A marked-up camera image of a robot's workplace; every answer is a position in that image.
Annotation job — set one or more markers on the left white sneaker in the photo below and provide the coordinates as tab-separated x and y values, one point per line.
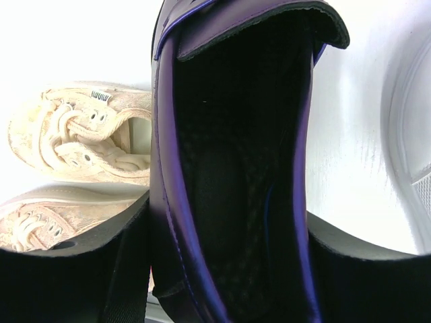
408	132

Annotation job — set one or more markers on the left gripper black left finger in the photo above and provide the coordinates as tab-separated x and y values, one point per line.
99	276

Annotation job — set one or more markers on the beige sneaker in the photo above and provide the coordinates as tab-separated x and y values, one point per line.
90	132
43	217

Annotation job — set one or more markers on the upper beige sneaker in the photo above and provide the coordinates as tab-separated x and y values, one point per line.
90	132

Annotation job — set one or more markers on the lower beige sneaker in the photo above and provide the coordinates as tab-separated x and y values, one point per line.
43	217

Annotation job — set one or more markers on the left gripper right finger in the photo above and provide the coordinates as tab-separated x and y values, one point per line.
357	281

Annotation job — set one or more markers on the purple loafer shoe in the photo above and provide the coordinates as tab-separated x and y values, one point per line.
232	85

